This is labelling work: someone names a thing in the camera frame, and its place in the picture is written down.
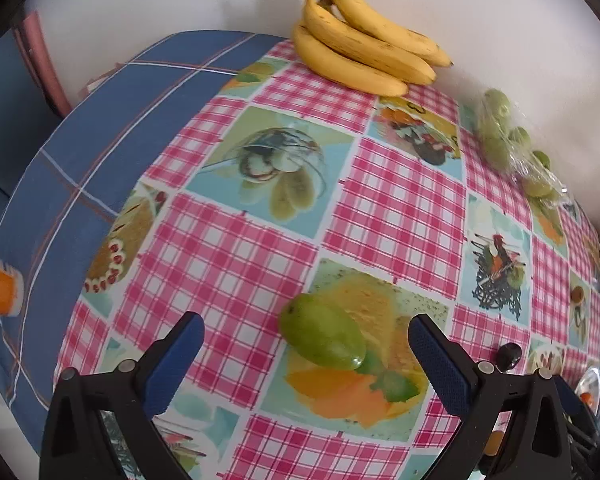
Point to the blue plaid cloth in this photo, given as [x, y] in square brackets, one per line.
[75, 185]

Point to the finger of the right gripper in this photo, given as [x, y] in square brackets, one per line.
[571, 403]

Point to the orange with stem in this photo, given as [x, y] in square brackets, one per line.
[587, 398]

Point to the bag of green fruits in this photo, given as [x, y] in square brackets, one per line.
[504, 136]

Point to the yellow banana bunch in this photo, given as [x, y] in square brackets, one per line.
[352, 44]

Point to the silver metal bowl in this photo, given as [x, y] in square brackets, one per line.
[590, 382]

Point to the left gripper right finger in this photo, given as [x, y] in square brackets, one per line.
[535, 445]

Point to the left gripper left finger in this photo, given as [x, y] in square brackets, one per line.
[75, 440]

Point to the dark plum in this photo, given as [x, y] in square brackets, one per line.
[508, 356]

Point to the brown kiwi fruit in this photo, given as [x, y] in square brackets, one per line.
[495, 440]

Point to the pink checkered tablecloth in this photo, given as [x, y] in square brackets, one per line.
[285, 183]

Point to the green mango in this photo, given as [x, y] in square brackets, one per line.
[322, 332]

